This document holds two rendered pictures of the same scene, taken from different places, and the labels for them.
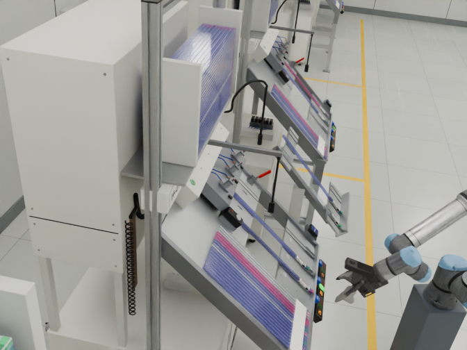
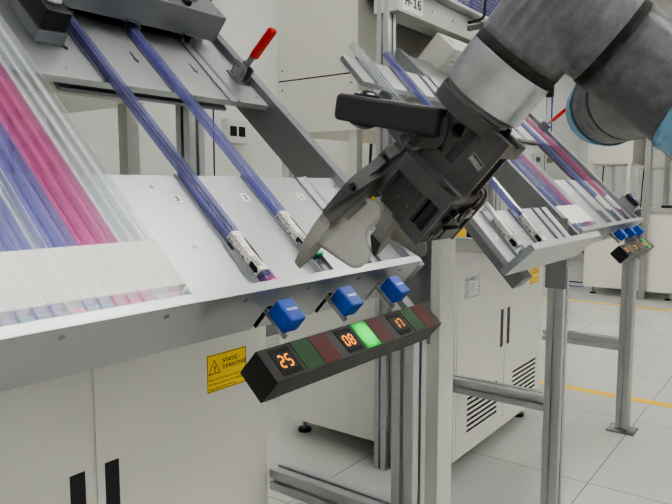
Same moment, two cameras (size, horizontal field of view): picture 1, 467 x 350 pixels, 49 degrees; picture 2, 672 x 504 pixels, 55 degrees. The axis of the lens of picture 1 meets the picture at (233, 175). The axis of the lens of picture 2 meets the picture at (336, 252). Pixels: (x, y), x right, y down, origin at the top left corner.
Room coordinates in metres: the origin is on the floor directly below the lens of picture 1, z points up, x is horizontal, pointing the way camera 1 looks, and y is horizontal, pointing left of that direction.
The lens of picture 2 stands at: (0.93, -0.74, 0.84)
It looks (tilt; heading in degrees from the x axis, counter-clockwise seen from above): 6 degrees down; 28
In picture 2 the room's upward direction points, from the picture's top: straight up
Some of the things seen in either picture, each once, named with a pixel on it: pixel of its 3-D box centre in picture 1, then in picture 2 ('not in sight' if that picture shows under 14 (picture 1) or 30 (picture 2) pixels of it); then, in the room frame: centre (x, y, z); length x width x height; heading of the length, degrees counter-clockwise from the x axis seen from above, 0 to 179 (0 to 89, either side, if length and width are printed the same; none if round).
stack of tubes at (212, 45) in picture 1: (199, 85); not in sight; (1.62, 0.14, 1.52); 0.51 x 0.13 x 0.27; 171
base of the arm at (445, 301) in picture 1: (443, 289); not in sight; (1.74, -0.99, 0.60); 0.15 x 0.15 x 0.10
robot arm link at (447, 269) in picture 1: (452, 271); not in sight; (1.73, -1.00, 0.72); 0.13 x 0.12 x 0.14; 21
